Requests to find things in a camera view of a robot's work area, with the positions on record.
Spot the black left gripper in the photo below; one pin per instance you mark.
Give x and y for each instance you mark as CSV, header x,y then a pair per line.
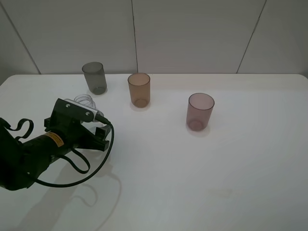
x,y
64,134

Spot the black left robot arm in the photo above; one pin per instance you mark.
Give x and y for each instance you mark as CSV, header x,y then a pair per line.
x,y
19,170

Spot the grey translucent cup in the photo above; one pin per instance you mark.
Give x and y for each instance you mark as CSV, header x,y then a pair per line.
x,y
95,77

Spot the orange translucent cup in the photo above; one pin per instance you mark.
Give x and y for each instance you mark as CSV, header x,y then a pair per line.
x,y
139,88

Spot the pink translucent cup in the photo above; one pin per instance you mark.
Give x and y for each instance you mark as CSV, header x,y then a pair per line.
x,y
200,106

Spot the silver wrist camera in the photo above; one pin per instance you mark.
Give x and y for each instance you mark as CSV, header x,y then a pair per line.
x,y
84,110

